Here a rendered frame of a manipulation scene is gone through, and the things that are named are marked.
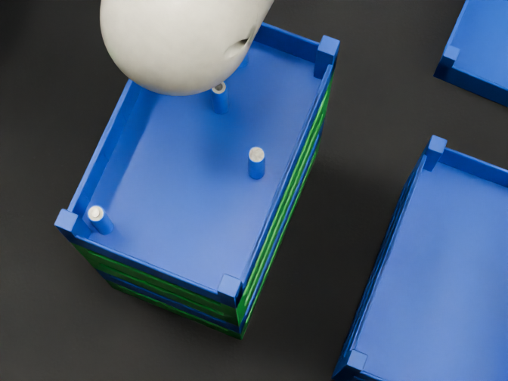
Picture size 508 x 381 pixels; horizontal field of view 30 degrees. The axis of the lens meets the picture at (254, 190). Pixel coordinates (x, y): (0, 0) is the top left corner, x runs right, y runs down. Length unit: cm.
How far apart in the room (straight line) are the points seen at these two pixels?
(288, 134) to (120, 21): 46
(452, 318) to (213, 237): 34
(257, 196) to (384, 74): 47
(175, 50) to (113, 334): 78
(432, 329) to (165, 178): 39
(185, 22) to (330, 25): 86
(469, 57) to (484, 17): 7
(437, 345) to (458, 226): 15
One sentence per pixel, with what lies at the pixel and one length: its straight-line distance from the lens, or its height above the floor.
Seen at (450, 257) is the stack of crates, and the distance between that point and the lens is 122.
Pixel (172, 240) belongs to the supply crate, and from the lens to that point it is 104.
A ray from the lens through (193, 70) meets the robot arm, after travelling 65.
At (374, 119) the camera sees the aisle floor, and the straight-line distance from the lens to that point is 143.
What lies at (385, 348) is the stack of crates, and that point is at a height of 16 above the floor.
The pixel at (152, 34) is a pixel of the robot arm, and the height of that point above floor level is 76.
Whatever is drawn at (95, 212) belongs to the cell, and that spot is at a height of 39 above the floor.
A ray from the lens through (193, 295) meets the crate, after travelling 107.
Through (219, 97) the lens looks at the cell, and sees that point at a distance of 103.
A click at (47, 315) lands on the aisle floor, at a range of 139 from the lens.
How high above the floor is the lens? 134
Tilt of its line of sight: 75 degrees down
